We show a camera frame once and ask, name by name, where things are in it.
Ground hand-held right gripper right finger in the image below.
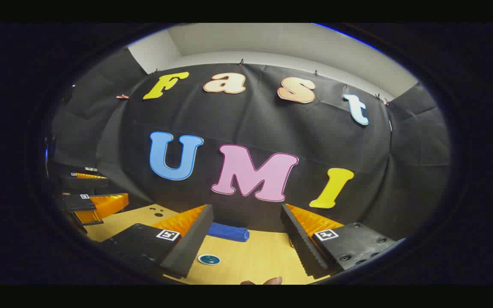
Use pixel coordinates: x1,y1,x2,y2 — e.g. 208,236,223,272
280,204,398,280

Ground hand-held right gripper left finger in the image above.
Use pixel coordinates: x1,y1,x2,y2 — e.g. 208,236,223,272
100,204,214,279

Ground blue folded towel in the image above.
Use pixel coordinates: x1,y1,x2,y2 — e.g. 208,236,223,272
207,222,250,243

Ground black backdrop cloth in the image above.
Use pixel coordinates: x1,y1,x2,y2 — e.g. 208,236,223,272
48,47,451,240

